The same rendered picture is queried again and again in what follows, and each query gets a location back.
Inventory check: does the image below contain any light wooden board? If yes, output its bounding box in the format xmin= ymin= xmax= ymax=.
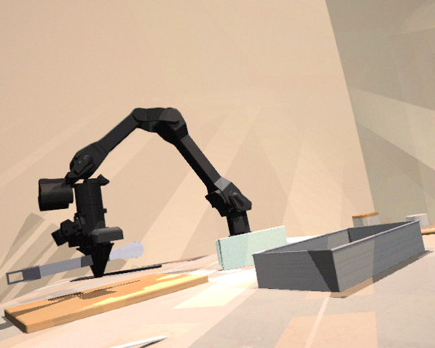
xmin=4 ymin=274 xmax=208 ymax=333

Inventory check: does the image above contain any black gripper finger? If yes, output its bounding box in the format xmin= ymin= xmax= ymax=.
xmin=76 ymin=248 xmax=97 ymax=277
xmin=83 ymin=242 xmax=114 ymax=278

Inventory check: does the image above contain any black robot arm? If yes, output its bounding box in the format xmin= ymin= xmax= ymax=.
xmin=38 ymin=107 xmax=252 ymax=247

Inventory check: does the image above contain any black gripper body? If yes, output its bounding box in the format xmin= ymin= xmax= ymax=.
xmin=68 ymin=204 xmax=124 ymax=248

